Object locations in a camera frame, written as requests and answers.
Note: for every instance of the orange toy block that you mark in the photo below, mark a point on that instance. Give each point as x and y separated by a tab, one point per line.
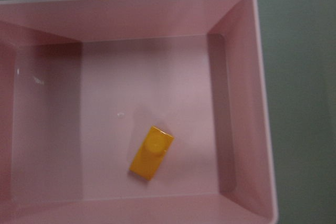
151	153

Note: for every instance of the pink plastic box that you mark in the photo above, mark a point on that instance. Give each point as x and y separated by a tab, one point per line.
83	81

